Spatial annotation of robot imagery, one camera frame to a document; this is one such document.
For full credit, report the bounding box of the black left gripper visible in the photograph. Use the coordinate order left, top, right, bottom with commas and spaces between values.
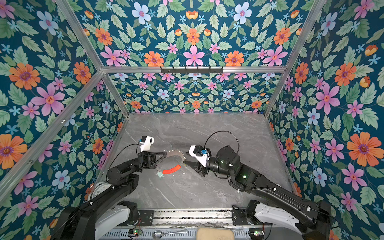
119, 154, 167, 177

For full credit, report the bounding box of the large keyring with red grip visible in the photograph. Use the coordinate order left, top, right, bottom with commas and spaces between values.
156, 150, 186, 176

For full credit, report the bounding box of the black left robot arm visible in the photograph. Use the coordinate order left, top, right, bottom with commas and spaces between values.
51, 151, 168, 240

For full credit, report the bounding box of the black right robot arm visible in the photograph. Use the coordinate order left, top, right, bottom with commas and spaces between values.
186, 146, 332, 240

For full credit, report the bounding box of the round white alarm clock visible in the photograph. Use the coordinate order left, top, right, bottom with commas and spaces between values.
87, 182, 112, 201

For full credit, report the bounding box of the beige foam pad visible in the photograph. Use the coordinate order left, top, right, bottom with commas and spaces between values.
196, 227, 235, 240

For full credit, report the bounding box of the metal spoon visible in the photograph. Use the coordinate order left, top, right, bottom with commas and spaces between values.
152, 229, 188, 240

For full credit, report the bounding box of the aluminium horizontal back bar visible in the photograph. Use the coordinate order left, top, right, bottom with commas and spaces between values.
102, 66, 287, 74

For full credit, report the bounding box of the aluminium left diagonal bar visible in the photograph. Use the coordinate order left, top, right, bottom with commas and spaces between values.
1, 71, 104, 205

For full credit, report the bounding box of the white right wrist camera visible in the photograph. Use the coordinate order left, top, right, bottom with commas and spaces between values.
188, 145, 211, 159

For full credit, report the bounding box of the black left camera cable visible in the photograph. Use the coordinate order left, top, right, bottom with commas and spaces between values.
107, 143, 142, 172

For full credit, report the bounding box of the black camera cable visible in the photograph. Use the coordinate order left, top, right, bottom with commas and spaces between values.
203, 130, 240, 154
107, 143, 142, 172

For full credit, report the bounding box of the black right camera cable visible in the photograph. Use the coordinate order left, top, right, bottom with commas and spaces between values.
203, 130, 240, 154

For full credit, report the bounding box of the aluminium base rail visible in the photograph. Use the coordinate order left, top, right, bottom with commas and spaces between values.
89, 207, 319, 230

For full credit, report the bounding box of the black hook rail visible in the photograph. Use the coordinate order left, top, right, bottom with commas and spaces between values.
160, 67, 224, 74

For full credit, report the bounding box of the aluminium frame post back left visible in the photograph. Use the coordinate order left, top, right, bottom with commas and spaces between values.
56, 1, 129, 118

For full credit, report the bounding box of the aluminium frame post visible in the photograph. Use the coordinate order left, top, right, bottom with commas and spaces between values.
56, 1, 129, 118
264, 0, 327, 119

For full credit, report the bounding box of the aluminium frame post back right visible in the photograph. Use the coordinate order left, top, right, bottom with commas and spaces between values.
264, 0, 327, 119

